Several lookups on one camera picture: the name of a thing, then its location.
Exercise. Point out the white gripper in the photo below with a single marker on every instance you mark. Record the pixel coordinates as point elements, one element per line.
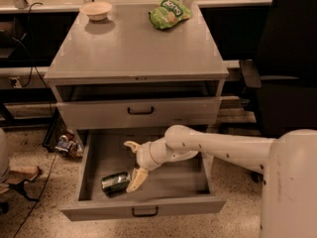
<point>145,156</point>

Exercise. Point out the green soda can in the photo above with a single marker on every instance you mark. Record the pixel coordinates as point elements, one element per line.
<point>115,182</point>

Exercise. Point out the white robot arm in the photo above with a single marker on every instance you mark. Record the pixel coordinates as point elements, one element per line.
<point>288,164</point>

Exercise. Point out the closed grey upper drawer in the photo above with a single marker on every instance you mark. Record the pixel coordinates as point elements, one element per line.
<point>139,113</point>

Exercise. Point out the open grey lower drawer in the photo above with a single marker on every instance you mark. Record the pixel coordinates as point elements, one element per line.
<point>173,189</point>

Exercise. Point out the grey drawer cabinet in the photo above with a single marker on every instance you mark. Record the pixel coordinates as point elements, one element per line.
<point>125,58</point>

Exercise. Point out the black chair base left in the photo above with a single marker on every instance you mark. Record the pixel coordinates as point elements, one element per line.
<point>18,187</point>

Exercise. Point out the person's shoe and leg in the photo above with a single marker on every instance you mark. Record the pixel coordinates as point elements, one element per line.
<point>16,174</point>

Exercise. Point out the green chip bag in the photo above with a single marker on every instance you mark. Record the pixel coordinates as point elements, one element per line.
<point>168,13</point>

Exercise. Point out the beige paper bowl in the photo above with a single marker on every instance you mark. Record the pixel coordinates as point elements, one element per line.
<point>96,11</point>

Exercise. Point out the black office chair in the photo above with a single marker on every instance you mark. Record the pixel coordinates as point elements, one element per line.
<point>278,83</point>

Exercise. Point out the black wire trash basket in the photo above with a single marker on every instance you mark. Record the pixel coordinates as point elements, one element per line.
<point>61,140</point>

